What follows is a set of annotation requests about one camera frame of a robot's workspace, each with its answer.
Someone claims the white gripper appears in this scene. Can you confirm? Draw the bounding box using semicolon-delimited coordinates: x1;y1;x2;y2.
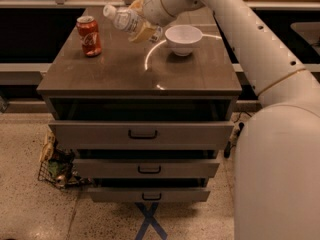
128;0;170;43

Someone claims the clear plastic water bottle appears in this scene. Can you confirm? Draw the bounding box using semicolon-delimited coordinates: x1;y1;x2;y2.
103;5;163;43

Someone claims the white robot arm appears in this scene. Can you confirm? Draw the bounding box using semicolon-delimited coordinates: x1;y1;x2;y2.
132;0;320;240

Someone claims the white ceramic bowl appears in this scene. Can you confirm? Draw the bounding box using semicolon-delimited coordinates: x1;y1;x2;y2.
165;25;203;56

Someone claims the red coca-cola can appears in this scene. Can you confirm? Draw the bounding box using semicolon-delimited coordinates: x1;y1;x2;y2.
76;16;102;57

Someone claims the grey drawer cabinet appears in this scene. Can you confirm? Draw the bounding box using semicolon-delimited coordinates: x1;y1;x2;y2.
38;8;242;191

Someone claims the top grey drawer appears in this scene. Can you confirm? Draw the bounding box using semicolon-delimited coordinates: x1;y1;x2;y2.
49;120;233;150

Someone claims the grey drawer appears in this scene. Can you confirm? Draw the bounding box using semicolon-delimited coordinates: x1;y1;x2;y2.
87;187;210;202
49;120;233;150
74;159;219;179

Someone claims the black stand leg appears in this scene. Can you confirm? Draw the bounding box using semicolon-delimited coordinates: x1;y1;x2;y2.
224;122;244;158

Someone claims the middle grey drawer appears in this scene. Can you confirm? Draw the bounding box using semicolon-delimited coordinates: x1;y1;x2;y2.
74;159;219;179

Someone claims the bottom grey drawer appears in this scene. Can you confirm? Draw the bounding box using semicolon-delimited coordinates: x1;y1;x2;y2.
87;187;210;202

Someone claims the blue tape cross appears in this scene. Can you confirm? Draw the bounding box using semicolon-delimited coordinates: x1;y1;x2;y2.
135;202;168;240

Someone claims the black floor cable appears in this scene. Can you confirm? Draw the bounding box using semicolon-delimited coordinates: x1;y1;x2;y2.
231;110;253;142

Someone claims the wire basket with items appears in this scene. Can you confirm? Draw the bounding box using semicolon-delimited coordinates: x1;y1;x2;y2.
38;131;90;189

